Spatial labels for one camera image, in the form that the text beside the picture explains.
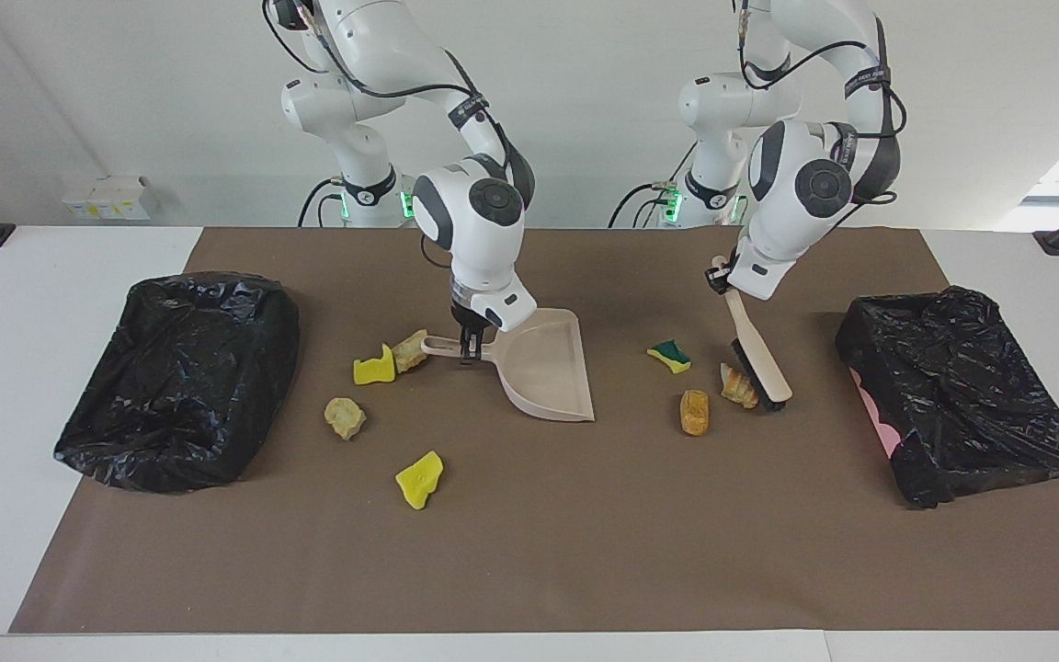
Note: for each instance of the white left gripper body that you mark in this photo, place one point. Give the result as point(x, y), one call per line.
point(757, 271)

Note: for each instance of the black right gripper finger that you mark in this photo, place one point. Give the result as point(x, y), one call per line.
point(464, 340)
point(478, 342)

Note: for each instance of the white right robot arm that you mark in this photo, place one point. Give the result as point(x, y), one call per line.
point(483, 244)

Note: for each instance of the brown yellow sponge chunk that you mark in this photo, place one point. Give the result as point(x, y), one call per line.
point(694, 412)

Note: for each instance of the plain yellow sponge chunk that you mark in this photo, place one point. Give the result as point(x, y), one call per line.
point(419, 480)

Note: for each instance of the curved yellow green sponge piece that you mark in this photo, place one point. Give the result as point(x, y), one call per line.
point(371, 371)

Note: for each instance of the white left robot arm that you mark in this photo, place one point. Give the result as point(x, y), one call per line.
point(791, 207)

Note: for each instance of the orange beige sponge chunk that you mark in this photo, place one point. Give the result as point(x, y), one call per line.
point(736, 386)

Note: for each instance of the rounded pale beige sponge chunk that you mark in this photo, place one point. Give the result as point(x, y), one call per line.
point(344, 418)

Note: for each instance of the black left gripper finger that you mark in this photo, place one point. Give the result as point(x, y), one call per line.
point(728, 290)
point(711, 274)

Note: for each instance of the green yellow sponge wedge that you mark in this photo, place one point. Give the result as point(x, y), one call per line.
point(672, 359)

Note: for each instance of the beige brush with black bristles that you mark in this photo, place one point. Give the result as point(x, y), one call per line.
point(755, 345)

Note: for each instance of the black trash bag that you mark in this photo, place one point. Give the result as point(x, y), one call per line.
point(171, 386)
point(962, 386)

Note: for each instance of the white wall outlet boxes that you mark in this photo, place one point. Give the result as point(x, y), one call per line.
point(111, 200)

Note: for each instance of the pink plastic bin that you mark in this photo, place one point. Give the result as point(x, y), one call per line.
point(881, 425)

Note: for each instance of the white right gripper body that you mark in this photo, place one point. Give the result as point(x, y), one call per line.
point(502, 308)

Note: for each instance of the beige plastic dustpan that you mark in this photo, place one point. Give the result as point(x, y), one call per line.
point(548, 368)

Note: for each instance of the elongated pale beige sponge chunk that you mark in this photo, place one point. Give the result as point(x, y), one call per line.
point(410, 351)

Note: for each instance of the brown paper table mat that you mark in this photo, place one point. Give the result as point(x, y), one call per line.
point(529, 579)

